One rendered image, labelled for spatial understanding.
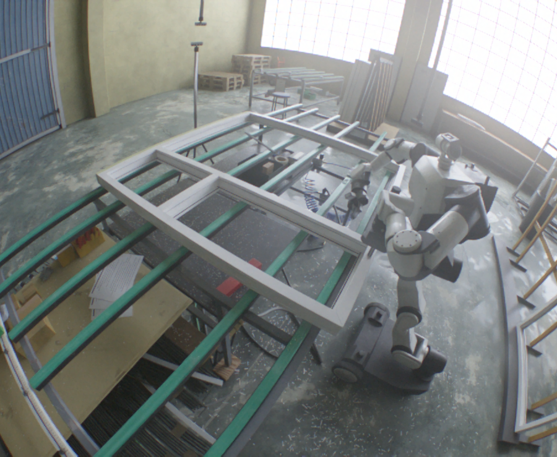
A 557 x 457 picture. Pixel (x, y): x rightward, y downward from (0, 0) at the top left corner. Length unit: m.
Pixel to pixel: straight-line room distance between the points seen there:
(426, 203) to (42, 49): 6.67
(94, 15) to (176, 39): 2.83
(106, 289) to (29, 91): 5.63
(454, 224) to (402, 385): 1.23
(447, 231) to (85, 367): 1.34
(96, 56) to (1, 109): 2.39
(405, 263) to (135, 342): 1.01
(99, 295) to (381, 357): 1.63
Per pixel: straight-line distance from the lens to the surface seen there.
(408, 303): 1.36
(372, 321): 1.82
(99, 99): 6.71
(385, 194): 0.88
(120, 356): 1.14
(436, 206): 0.93
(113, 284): 1.33
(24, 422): 1.34
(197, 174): 1.49
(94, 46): 6.60
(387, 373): 1.74
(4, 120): 6.53
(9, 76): 6.47
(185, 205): 1.25
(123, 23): 7.39
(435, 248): 0.69
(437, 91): 8.09
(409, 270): 0.71
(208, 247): 0.96
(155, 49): 7.88
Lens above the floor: 1.63
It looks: 41 degrees down
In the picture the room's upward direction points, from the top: 9 degrees clockwise
